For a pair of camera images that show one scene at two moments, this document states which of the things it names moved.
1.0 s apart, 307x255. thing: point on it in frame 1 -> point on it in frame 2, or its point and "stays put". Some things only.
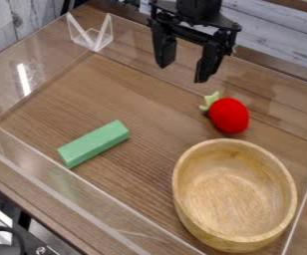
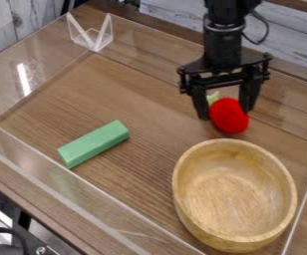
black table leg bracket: [34, 245] stays put
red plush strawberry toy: [228, 113] stays put
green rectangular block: [93, 143] stays put
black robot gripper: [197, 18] -> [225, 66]
